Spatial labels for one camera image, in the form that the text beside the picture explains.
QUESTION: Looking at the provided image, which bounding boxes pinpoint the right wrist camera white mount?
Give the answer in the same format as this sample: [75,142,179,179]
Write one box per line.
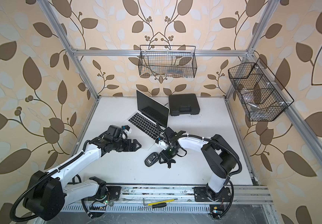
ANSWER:
[155,138,168,150]

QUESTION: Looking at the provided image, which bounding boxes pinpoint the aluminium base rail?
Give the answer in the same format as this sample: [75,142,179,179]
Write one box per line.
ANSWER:
[107,184,274,205]

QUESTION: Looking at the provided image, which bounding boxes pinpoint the silver laptop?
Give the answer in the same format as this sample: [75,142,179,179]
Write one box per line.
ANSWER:
[121,90,170,151]

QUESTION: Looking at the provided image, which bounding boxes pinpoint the aluminium frame post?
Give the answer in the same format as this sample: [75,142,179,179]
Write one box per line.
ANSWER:
[224,0,279,101]

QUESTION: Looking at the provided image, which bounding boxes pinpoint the black wire basket wall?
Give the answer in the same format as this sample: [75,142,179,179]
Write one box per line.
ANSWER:
[228,58,294,122]
[137,44,197,78]

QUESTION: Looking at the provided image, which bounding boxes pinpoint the black plastic tool case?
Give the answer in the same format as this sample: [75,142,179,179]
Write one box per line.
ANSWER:
[168,93,200,116]

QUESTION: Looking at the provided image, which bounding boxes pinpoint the yellow black screwdriver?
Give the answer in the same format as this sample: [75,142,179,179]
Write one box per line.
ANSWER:
[139,198,178,210]

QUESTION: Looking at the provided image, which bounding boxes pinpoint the black wire basket back wall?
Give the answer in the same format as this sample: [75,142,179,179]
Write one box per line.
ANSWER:
[137,44,197,78]

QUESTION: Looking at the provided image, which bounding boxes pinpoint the black wire basket right wall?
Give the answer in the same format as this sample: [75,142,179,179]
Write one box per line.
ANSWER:
[228,58,294,122]

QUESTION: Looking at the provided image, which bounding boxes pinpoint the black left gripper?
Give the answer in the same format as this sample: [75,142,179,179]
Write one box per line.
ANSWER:
[112,139,141,152]

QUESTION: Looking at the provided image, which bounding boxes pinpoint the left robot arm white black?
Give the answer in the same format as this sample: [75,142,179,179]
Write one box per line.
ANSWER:
[9,125,142,222]

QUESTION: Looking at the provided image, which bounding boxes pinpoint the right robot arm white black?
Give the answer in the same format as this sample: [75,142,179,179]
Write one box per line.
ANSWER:
[155,127,243,202]

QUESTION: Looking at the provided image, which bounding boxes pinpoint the black wireless mouse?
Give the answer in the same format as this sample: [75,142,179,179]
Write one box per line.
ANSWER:
[144,152,159,167]

